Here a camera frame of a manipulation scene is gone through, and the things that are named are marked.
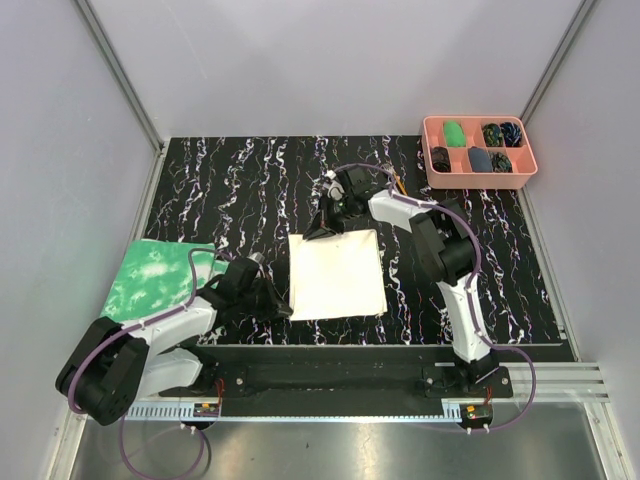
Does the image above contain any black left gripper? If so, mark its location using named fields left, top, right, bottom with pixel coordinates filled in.
left=237, top=273, right=293, bottom=323

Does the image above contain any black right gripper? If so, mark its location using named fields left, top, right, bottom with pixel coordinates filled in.
left=304, top=194, right=355, bottom=243

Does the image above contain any white cloth napkin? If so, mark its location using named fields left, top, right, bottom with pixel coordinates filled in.
left=288, top=229, right=387, bottom=321

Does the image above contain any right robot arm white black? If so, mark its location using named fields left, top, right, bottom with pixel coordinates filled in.
left=303, top=164, right=499, bottom=397

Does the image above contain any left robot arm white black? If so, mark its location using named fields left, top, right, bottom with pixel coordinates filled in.
left=55, top=253, right=293, bottom=426

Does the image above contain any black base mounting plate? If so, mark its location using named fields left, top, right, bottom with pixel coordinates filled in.
left=162, top=345, right=514, bottom=418

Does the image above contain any black marble pattern mat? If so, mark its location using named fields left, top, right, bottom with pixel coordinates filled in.
left=144, top=136, right=563, bottom=346

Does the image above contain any silver metal fork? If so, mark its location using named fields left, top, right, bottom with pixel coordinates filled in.
left=382, top=164, right=396, bottom=176

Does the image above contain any orange plastic spoon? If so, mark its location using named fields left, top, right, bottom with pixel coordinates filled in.
left=392, top=172, right=407, bottom=195

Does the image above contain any green white patterned cloth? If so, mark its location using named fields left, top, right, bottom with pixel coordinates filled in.
left=101, top=239, right=228, bottom=323

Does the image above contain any dark brown rolled cloth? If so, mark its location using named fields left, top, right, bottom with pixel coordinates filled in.
left=431, top=146, right=451, bottom=173

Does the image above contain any green rolled cloth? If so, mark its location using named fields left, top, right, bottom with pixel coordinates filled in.
left=443, top=120, right=466, bottom=148

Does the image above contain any blue grey rolled cloth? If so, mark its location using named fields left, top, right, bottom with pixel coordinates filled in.
left=468, top=147, right=493, bottom=173

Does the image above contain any pink compartment tray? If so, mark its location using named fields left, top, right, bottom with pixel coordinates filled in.
left=422, top=115, right=538, bottom=190

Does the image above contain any dark teal patterned roll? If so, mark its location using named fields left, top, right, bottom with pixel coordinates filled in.
left=491, top=152, right=513, bottom=173

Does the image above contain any dark green patterned roll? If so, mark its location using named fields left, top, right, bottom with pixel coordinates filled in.
left=482, top=123, right=503, bottom=147

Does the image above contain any dark blue patterned roll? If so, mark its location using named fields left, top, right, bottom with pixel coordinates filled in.
left=500, top=122, right=523, bottom=148

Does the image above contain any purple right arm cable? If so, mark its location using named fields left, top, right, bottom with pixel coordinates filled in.
left=332, top=163, right=537, bottom=434

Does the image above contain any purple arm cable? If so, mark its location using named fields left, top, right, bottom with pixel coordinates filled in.
left=66, top=247, right=234, bottom=477
left=332, top=163, right=537, bottom=434

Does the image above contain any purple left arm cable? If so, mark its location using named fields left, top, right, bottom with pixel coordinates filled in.
left=66, top=247, right=234, bottom=477

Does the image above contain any left aluminium frame post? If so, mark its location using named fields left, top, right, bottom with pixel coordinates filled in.
left=71, top=0, right=164, bottom=153

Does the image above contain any aluminium frame post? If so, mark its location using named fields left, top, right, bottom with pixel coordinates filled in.
left=71, top=0, right=164, bottom=153
left=520, top=0, right=600, bottom=125

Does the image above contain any right aluminium frame post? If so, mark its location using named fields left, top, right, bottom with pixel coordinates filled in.
left=520, top=0, right=600, bottom=125

